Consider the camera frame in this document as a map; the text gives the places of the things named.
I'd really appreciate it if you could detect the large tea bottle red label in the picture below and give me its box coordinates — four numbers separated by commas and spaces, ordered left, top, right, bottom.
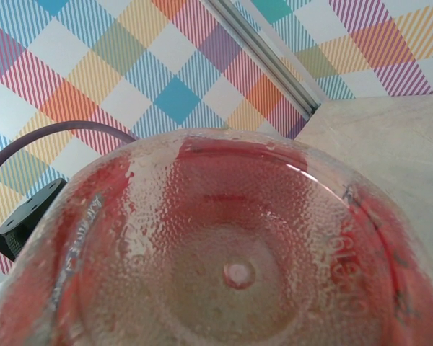
0, 128, 433, 346

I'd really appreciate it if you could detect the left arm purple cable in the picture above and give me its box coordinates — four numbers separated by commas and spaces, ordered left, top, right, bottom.
0, 120, 137, 185

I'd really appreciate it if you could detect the aluminium frame post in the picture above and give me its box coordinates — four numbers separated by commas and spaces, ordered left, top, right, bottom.
204, 0, 322, 117

